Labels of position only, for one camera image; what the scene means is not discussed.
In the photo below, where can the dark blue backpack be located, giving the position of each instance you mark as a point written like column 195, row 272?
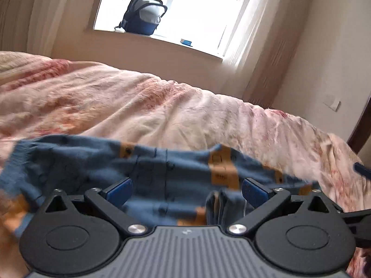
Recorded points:
column 145, row 14

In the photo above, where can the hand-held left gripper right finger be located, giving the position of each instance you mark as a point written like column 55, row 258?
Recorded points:
column 255, row 192

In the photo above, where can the dark wooden headboard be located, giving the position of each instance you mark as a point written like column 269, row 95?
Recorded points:
column 362, row 130

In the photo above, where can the small blue box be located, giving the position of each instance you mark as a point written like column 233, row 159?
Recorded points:
column 186, row 42

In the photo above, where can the window sill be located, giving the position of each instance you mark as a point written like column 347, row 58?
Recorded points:
column 162, row 45

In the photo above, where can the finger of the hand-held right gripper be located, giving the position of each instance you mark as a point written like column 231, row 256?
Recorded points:
column 363, row 170
column 358, row 215

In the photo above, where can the white sheer curtain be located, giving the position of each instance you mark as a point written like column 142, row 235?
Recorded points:
column 75, row 11
column 243, row 20

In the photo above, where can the white wall switch plate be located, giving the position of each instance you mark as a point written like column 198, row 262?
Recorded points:
column 332, row 102

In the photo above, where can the blue printed pants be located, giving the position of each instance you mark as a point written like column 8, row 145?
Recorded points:
column 87, row 165

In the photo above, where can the pink floral blanket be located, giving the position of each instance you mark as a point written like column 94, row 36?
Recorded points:
column 174, row 107

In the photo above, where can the white framed window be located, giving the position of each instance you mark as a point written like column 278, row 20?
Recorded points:
column 197, row 11

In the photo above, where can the beige curtain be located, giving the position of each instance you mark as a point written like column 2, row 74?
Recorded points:
column 17, row 26
column 278, row 49

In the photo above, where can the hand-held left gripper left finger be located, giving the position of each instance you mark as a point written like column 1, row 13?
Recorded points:
column 119, row 192

